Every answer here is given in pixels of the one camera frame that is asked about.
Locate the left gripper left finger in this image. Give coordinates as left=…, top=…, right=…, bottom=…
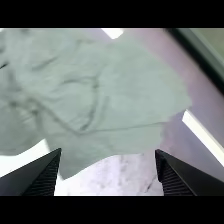
left=0, top=148, right=63, bottom=197

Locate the light grey garment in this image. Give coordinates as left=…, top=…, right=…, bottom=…
left=0, top=28, right=193, bottom=180

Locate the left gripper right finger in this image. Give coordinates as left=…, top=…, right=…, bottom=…
left=154, top=148, right=224, bottom=197

